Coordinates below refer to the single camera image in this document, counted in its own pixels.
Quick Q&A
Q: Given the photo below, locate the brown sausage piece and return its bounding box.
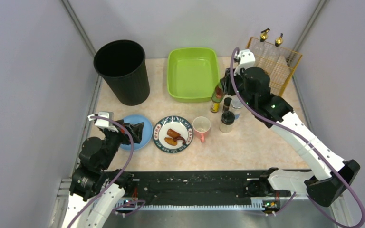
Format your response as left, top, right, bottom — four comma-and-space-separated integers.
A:
167, 129, 181, 138

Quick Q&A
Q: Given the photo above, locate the gold wire basket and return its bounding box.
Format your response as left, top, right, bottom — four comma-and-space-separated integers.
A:
246, 37, 302, 96

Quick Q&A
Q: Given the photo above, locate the white plate green rim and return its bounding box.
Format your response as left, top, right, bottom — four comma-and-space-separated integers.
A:
152, 115, 193, 153

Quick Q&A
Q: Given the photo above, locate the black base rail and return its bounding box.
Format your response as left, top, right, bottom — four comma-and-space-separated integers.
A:
115, 170, 293, 213

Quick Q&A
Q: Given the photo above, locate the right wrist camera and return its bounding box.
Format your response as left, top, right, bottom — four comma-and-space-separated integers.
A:
234, 49, 256, 76

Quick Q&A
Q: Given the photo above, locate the dark sauce dispenser bottle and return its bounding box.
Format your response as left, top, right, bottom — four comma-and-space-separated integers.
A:
269, 33, 284, 74

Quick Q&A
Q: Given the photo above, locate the pink mug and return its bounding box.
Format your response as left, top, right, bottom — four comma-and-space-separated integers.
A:
192, 116, 211, 143

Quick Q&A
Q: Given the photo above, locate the silver lid glass jar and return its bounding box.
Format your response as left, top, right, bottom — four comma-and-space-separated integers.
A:
229, 97, 243, 120

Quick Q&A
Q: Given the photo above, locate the black lid seasoning jar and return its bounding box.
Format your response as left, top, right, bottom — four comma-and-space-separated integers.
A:
219, 111, 235, 133

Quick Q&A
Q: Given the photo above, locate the green plastic basin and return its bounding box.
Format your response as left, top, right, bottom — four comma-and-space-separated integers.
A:
167, 47, 220, 103

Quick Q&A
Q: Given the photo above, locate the dark red octopus tentacle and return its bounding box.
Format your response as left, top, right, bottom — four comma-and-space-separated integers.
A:
173, 136, 186, 145

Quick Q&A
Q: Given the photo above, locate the purple cable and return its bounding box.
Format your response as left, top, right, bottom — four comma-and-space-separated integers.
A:
230, 47, 365, 228
67, 115, 146, 228

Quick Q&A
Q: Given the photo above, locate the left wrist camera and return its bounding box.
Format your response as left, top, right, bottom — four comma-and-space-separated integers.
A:
87, 112, 117, 132

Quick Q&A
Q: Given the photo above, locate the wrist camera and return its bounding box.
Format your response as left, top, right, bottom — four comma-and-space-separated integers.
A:
87, 112, 117, 132
234, 49, 256, 76

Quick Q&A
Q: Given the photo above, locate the small yellow label bottle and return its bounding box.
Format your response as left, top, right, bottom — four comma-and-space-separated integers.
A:
210, 101, 220, 113

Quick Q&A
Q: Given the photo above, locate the blue plate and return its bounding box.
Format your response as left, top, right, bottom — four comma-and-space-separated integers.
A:
122, 114, 153, 151

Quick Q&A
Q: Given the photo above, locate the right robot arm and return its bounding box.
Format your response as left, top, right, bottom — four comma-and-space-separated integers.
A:
221, 67, 362, 207

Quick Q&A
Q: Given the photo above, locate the clear oil dispenser bottle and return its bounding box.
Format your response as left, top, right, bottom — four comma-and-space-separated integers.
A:
253, 28, 270, 67

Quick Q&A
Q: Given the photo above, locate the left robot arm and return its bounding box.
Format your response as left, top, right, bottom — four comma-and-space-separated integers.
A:
62, 119, 144, 228

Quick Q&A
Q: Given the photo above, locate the black plastic trash bin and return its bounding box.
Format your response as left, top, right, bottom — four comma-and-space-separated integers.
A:
93, 39, 150, 106

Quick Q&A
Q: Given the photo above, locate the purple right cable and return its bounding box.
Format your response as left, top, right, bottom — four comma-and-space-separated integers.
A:
230, 47, 365, 228

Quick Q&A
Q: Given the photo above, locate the green label sauce bottle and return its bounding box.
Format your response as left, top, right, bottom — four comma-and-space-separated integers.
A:
211, 82, 225, 103

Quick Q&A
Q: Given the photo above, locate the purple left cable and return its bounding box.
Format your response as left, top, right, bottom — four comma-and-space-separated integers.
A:
67, 115, 146, 228

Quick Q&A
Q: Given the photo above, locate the small black cap bottle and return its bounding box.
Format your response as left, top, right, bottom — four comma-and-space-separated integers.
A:
222, 97, 232, 113

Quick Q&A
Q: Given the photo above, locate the orange food slice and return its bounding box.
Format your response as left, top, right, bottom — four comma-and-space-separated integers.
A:
164, 137, 178, 146

